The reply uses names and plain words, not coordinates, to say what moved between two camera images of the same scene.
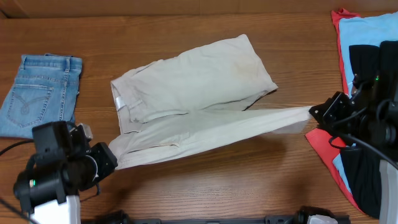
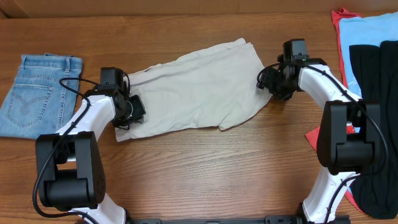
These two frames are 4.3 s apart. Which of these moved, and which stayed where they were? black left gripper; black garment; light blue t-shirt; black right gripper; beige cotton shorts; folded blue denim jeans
Moved: black right gripper; beige cotton shorts; black left gripper
Stayed: light blue t-shirt; folded blue denim jeans; black garment
